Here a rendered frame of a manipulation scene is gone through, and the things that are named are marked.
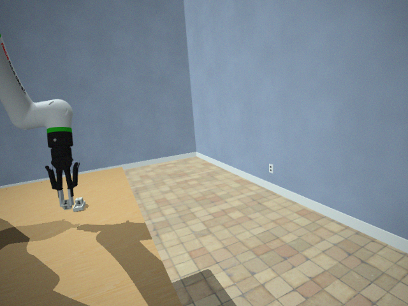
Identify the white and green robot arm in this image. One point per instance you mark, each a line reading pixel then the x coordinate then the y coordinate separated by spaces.
pixel 55 114

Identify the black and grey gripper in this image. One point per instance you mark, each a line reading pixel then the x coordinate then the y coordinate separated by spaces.
pixel 62 160

